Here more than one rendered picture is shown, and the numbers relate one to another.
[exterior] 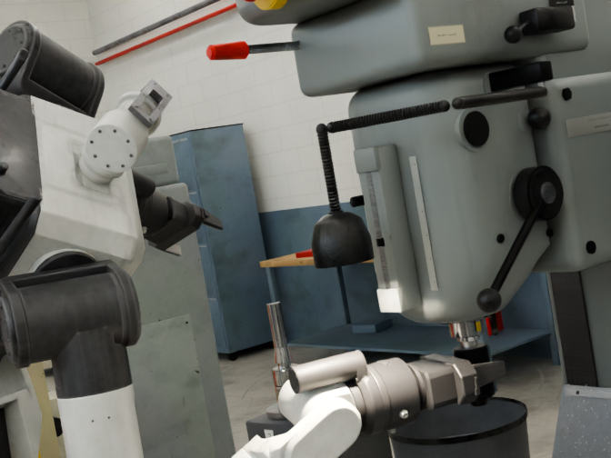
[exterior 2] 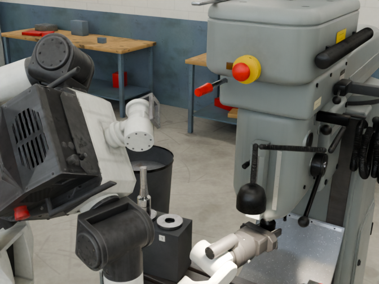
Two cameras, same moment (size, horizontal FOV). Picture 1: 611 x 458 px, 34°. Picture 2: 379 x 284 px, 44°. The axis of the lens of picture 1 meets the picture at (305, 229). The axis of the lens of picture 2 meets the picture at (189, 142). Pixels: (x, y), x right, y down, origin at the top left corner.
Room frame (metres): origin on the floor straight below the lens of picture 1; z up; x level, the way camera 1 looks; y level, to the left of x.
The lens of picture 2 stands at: (0.32, 0.49, 1.99)
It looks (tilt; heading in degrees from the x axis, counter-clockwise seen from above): 22 degrees down; 337
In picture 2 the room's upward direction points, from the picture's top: 1 degrees clockwise
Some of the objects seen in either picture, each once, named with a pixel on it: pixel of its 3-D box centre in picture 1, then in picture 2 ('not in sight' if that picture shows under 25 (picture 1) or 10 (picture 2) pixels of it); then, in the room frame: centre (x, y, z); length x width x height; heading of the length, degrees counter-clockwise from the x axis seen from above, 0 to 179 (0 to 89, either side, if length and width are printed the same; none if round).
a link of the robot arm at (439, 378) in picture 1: (415, 388); (247, 243); (1.31, -0.11, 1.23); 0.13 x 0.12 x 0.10; 22
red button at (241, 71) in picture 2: not in sight; (242, 71); (1.19, 0.01, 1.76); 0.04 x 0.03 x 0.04; 37
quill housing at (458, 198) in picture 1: (447, 194); (274, 156); (1.34, -0.20, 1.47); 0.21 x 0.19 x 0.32; 37
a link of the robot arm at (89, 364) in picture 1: (74, 336); (117, 246); (1.19, 0.29, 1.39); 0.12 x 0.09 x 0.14; 114
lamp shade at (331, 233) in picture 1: (340, 236); (251, 196); (1.19, -0.04, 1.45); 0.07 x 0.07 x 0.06
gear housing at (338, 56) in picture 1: (441, 37); (286, 79); (1.37, -0.23, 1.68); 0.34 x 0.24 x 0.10; 127
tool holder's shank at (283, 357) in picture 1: (279, 334); (143, 182); (1.71, 0.08, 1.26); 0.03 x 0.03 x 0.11
